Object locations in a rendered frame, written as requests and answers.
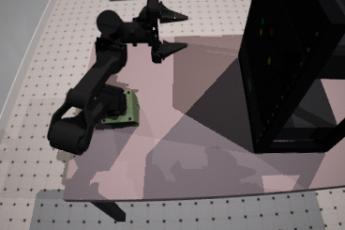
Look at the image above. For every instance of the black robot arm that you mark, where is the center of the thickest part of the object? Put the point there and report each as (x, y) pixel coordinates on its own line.
(74, 134)

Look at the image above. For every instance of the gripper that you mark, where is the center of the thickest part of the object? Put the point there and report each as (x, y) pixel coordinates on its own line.
(140, 32)

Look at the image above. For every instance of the black server rack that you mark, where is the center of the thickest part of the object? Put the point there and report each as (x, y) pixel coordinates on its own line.
(305, 34)

